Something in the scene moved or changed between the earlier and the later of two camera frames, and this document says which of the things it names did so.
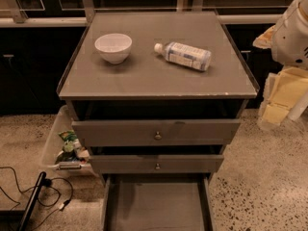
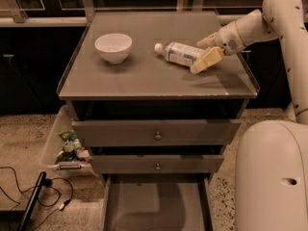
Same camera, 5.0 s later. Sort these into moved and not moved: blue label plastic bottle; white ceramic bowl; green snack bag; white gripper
Moved: white gripper
Not moved: green snack bag; white ceramic bowl; blue label plastic bottle
